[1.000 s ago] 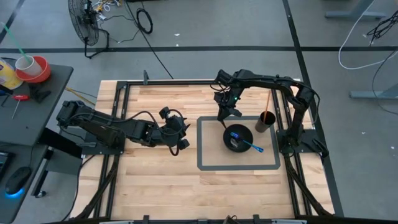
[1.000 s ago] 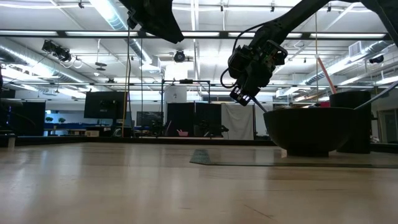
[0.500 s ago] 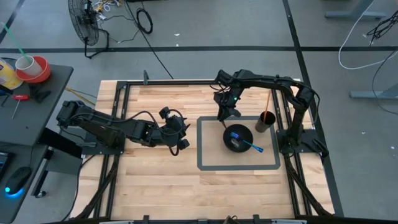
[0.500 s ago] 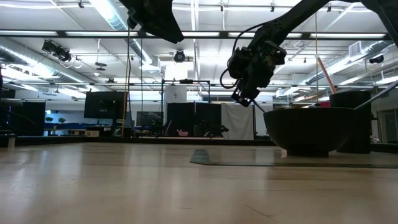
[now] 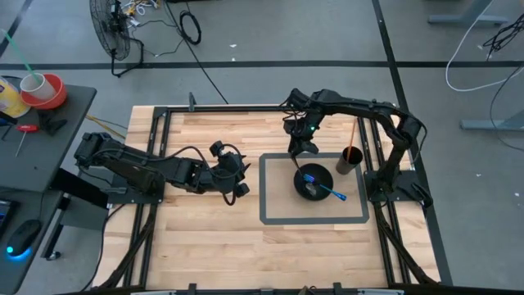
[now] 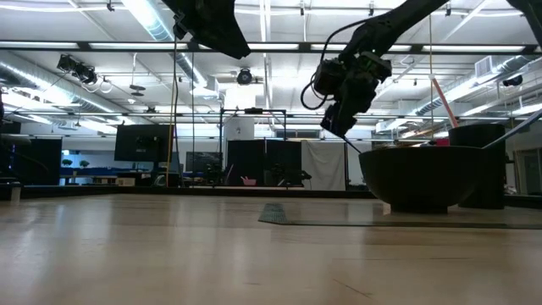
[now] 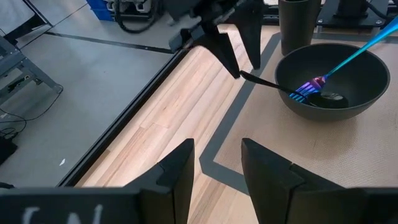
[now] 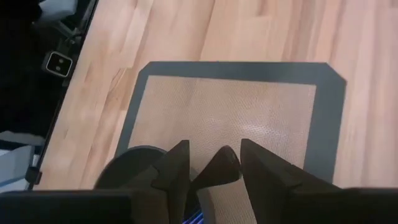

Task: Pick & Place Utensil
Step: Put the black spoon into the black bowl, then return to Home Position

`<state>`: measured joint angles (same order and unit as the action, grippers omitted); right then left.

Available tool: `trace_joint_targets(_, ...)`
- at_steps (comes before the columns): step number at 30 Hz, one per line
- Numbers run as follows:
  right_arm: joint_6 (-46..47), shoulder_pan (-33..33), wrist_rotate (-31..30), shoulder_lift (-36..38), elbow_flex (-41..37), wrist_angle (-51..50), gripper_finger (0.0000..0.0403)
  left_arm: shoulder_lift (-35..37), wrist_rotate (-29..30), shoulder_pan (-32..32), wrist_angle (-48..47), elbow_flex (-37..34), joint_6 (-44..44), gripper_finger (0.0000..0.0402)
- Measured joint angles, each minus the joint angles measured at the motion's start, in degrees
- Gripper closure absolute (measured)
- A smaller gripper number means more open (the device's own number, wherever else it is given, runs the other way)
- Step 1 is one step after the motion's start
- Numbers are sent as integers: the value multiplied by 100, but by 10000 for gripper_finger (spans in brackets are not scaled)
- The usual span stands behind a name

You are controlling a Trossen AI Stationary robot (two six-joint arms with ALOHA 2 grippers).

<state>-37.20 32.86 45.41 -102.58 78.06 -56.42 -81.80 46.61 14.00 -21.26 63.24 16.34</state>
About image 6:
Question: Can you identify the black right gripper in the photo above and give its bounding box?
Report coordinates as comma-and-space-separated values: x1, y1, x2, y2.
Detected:
320, 50, 393, 139

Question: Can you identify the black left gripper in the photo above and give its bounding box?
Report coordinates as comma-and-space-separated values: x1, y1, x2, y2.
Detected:
163, 0, 252, 60

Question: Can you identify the thin dark utensil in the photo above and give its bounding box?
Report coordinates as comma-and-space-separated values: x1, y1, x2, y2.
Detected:
341, 135, 364, 155

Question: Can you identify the black bowl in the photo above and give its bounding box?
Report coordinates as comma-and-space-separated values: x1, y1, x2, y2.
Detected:
358, 145, 484, 214

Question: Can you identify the pink utensil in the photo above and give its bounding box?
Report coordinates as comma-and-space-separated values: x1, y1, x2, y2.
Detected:
428, 73, 460, 130

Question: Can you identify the black cylindrical cup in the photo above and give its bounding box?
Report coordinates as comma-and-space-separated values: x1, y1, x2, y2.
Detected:
447, 123, 507, 210

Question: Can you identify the blue utensil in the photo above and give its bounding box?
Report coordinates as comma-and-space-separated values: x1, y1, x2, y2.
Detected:
481, 108, 542, 151

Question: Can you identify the round black ceiling device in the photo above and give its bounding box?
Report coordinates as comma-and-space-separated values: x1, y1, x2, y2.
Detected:
235, 67, 254, 86

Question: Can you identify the white hanging sheet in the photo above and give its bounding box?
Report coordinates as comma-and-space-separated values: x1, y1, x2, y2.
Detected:
301, 140, 347, 192

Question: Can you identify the black partition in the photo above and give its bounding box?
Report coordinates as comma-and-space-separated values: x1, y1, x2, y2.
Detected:
226, 139, 303, 188

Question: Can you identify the small dark screen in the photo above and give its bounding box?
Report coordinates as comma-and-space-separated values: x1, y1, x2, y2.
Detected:
185, 151, 224, 174

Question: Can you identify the white vent box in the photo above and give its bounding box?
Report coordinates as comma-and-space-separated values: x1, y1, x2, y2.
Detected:
473, 55, 495, 80

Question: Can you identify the dark cabinet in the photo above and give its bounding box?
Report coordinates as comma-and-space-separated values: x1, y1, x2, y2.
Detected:
0, 137, 63, 186

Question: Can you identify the black camera cable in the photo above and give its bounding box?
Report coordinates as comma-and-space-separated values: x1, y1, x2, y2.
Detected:
300, 17, 373, 111

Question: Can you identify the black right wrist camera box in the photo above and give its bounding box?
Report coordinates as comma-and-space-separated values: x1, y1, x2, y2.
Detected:
312, 58, 345, 97

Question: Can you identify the silver air duct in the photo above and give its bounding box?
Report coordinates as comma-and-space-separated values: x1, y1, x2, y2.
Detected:
121, 0, 209, 88
414, 54, 535, 118
0, 50, 128, 128

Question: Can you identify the black hanging cable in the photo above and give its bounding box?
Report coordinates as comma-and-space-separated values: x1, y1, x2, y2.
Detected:
173, 37, 179, 188
191, 50, 196, 188

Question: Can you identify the yellow hanging cable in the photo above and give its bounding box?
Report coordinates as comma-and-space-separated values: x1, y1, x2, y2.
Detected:
165, 78, 176, 188

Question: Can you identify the black wall monitor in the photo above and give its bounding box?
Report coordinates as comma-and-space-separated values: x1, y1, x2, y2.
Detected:
113, 124, 175, 164

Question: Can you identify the black aluminium rig frame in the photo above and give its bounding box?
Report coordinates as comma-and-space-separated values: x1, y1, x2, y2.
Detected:
0, 40, 542, 55

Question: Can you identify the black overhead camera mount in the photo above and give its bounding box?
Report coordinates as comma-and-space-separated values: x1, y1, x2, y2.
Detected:
56, 53, 100, 86

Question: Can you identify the black security camera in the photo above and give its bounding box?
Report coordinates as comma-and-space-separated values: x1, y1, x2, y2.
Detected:
501, 73, 525, 89

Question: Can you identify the black table edge rail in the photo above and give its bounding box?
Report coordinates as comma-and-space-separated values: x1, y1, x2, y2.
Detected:
0, 185, 542, 209

